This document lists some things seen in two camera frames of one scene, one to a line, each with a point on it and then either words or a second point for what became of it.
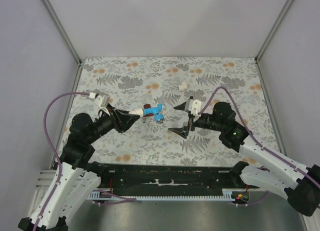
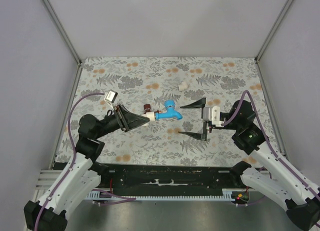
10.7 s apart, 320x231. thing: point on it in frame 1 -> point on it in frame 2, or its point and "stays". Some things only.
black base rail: x=171 y=178 stays
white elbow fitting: x=138 y=111 -> x=151 y=115
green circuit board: x=244 y=196 stays
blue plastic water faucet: x=156 y=111 -> x=170 y=104
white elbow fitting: x=184 y=86 stays
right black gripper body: x=201 y=122 -> x=228 y=127
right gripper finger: x=183 y=131 -> x=201 y=136
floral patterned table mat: x=151 y=88 stays
